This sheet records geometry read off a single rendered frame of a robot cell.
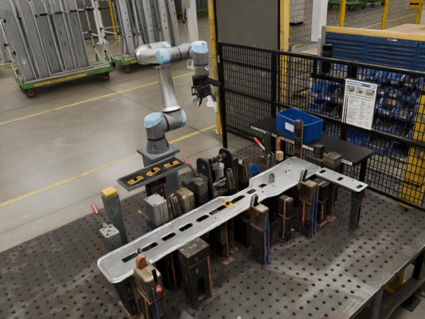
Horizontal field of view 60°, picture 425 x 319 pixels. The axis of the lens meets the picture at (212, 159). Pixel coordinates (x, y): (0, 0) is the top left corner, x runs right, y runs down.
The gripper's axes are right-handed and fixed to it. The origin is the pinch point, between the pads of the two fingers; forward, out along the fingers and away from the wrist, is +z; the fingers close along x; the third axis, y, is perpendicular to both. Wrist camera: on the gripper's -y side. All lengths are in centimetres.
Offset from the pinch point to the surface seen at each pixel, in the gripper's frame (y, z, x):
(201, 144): -147, 144, -216
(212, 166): 6.9, 28.7, 9.1
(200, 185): 16.7, 36.8, 9.3
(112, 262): 76, 44, 22
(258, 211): 8, 40, 44
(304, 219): -28, 64, 46
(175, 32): -425, 76, -674
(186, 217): 33, 44, 19
